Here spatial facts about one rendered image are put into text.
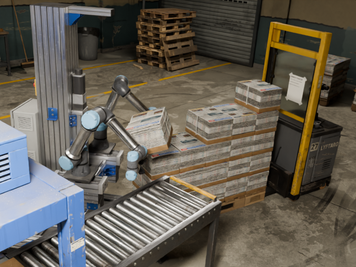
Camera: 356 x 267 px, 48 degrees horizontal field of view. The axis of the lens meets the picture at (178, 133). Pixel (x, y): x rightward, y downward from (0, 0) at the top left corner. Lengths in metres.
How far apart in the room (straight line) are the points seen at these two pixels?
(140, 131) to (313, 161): 2.33
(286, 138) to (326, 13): 5.63
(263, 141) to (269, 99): 0.45
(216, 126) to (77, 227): 2.32
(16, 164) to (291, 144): 3.60
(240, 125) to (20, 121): 1.97
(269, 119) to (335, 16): 6.05
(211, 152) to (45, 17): 1.85
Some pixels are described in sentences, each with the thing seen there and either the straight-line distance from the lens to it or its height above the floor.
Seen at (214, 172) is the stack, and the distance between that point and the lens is 3.92.
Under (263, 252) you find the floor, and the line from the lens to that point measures 3.87.
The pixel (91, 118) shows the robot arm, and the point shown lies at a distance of 2.73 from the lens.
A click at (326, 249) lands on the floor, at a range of 4.12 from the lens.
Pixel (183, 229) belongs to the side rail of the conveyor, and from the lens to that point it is 2.65.
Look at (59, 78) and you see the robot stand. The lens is 3.14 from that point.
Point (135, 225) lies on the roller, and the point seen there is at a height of 0.79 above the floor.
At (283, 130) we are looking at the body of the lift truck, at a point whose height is 0.69.
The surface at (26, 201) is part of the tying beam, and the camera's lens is 1.54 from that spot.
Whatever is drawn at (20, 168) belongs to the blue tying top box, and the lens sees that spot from 1.59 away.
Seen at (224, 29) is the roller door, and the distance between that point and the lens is 11.22.
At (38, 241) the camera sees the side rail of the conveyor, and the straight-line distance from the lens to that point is 2.58.
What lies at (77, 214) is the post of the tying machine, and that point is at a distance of 1.60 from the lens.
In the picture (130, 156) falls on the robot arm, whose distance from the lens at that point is 2.73.
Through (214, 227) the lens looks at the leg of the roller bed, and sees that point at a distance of 3.02.
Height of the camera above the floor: 2.35
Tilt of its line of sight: 23 degrees down
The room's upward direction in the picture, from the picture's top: 4 degrees clockwise
